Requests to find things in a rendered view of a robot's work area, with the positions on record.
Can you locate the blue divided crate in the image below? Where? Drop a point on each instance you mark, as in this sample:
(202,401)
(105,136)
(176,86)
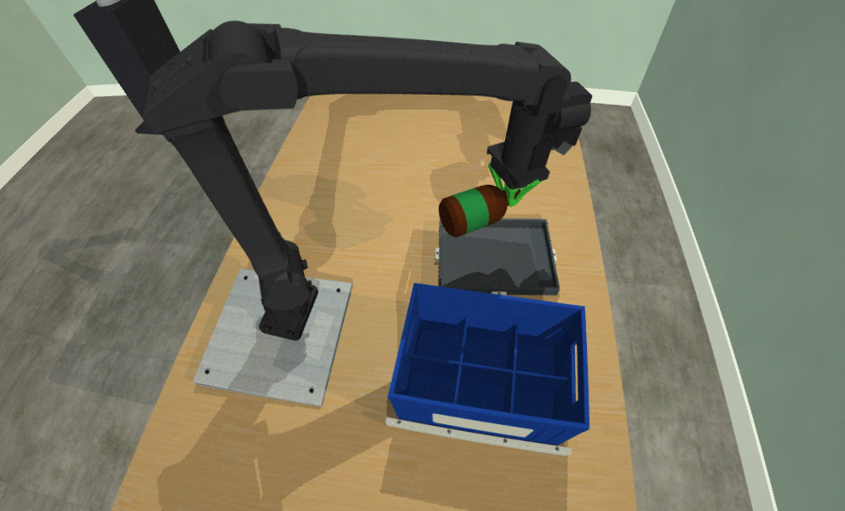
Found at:
(543,335)

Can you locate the brown bottle with green label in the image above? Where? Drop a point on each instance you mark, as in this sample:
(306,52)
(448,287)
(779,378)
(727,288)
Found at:
(473,209)

